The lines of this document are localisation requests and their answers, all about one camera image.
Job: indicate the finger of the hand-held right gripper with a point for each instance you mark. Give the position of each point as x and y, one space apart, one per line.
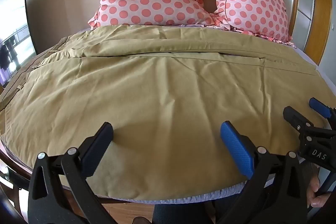
319 106
295 117

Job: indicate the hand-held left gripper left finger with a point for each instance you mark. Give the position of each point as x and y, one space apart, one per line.
90 153

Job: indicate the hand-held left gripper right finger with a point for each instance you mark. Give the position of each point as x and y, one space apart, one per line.
237 146

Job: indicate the khaki pants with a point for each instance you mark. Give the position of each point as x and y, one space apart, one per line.
157 95

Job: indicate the person's right hand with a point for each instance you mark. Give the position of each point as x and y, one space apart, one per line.
316 193

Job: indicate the wooden wardrobe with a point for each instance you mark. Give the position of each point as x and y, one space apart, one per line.
319 3

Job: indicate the window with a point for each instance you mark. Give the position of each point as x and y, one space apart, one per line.
14 37

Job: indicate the dark wooden bed frame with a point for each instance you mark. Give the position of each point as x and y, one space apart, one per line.
18 175

